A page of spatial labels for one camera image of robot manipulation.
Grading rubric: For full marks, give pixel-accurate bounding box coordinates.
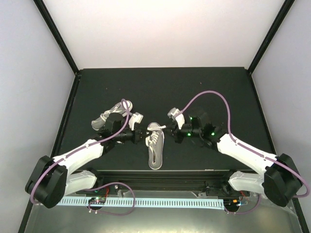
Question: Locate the grey sneaker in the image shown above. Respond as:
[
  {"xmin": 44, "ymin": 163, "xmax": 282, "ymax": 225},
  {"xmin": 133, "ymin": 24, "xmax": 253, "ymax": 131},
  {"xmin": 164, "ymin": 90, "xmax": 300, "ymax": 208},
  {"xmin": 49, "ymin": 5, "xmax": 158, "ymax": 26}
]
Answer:
[
  {"xmin": 145, "ymin": 122, "xmax": 165, "ymax": 170},
  {"xmin": 91, "ymin": 100, "xmax": 133, "ymax": 130}
]

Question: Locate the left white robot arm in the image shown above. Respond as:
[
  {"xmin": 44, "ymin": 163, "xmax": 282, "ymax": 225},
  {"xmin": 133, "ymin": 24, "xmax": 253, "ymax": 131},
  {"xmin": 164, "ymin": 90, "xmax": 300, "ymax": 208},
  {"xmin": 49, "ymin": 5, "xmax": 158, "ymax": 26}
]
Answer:
[{"xmin": 25, "ymin": 113, "xmax": 146, "ymax": 208}]

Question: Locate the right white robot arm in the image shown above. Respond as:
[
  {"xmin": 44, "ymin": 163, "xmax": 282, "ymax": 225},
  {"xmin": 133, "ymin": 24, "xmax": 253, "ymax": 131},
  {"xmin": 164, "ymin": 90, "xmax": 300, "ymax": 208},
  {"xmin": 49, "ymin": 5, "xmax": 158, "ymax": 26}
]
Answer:
[{"xmin": 168, "ymin": 108, "xmax": 303, "ymax": 207}]

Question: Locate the left small circuit board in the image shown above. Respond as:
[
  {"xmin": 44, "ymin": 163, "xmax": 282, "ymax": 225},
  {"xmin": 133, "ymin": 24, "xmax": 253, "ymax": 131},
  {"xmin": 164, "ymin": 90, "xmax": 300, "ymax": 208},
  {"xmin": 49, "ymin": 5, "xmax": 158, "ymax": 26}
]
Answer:
[{"xmin": 88, "ymin": 197, "xmax": 106, "ymax": 204}]

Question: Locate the small circuit board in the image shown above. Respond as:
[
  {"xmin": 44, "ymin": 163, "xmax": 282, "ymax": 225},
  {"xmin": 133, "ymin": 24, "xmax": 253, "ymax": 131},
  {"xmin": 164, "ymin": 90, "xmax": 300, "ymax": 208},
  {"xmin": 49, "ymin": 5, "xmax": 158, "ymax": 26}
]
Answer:
[
  {"xmin": 88, "ymin": 197, "xmax": 106, "ymax": 204},
  {"xmin": 228, "ymin": 199, "xmax": 241, "ymax": 206}
]

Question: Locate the right small circuit board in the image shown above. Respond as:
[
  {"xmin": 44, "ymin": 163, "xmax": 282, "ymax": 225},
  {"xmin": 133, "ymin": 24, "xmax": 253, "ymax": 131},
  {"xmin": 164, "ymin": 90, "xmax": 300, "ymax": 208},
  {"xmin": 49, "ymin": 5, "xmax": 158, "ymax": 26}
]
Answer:
[{"xmin": 228, "ymin": 199, "xmax": 241, "ymax": 206}]

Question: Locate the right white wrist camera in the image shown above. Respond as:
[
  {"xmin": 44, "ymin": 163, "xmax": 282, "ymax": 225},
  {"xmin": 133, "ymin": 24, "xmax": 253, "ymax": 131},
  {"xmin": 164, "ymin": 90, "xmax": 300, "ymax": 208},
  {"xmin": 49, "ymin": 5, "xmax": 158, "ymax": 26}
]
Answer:
[{"xmin": 168, "ymin": 107, "xmax": 185, "ymax": 130}]

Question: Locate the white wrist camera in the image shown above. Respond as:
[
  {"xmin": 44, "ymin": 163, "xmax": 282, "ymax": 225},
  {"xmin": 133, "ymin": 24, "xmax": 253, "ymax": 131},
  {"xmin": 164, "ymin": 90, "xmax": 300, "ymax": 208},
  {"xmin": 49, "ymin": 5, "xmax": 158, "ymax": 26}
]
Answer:
[
  {"xmin": 128, "ymin": 112, "xmax": 143, "ymax": 131},
  {"xmin": 168, "ymin": 107, "xmax": 185, "ymax": 130}
]

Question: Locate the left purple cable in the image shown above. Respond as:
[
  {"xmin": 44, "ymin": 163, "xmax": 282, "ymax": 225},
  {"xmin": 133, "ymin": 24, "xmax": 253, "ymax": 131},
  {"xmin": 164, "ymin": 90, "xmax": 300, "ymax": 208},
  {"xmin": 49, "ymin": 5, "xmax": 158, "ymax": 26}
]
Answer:
[{"xmin": 30, "ymin": 98, "xmax": 136, "ymax": 216}]

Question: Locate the purple cable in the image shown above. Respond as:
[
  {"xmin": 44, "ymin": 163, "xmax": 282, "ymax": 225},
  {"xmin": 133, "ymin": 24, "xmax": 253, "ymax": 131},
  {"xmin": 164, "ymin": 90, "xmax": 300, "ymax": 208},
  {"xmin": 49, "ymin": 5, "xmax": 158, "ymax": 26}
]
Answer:
[
  {"xmin": 30, "ymin": 98, "xmax": 136, "ymax": 216},
  {"xmin": 179, "ymin": 90, "xmax": 308, "ymax": 216}
]

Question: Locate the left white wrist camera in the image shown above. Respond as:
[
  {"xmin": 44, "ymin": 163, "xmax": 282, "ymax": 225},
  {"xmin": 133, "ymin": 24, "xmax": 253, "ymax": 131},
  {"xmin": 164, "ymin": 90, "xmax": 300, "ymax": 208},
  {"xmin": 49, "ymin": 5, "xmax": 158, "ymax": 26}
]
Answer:
[{"xmin": 128, "ymin": 112, "xmax": 143, "ymax": 131}]

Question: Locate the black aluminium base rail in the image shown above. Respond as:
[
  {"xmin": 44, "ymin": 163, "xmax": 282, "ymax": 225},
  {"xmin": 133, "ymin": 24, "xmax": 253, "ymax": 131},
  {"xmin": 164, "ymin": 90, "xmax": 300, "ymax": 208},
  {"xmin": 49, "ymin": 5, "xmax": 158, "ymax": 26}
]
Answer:
[{"xmin": 94, "ymin": 170, "xmax": 249, "ymax": 198}]

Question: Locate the white slotted cable duct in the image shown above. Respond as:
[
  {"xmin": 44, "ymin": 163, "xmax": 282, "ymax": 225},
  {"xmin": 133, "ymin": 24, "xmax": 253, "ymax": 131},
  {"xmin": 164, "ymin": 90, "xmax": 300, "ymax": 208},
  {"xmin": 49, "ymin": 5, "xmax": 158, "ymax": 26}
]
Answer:
[{"xmin": 57, "ymin": 197, "xmax": 225, "ymax": 210}]

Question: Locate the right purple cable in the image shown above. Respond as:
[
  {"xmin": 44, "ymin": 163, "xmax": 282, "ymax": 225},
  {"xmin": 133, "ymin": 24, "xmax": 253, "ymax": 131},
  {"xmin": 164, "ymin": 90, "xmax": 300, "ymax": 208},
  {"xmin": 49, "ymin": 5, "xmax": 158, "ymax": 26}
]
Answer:
[{"xmin": 179, "ymin": 90, "xmax": 308, "ymax": 216}]

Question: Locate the left black frame post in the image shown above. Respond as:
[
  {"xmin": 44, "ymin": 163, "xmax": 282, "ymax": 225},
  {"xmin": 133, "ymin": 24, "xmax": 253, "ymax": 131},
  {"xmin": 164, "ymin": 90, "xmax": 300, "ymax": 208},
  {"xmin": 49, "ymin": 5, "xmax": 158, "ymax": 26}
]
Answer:
[{"xmin": 33, "ymin": 0, "xmax": 79, "ymax": 75}]

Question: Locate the black frame post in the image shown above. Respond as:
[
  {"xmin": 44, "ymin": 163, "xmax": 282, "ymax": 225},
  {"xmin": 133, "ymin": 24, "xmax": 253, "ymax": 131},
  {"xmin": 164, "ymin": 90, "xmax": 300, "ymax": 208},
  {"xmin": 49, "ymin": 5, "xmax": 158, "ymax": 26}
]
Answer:
[
  {"xmin": 33, "ymin": 0, "xmax": 79, "ymax": 75},
  {"xmin": 247, "ymin": 0, "xmax": 295, "ymax": 74}
]

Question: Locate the right black frame post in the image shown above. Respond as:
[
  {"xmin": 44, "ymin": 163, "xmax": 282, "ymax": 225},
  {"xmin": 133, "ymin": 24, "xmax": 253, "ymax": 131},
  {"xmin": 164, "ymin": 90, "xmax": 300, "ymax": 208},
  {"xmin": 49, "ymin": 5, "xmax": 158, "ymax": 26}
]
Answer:
[{"xmin": 247, "ymin": 0, "xmax": 295, "ymax": 74}]

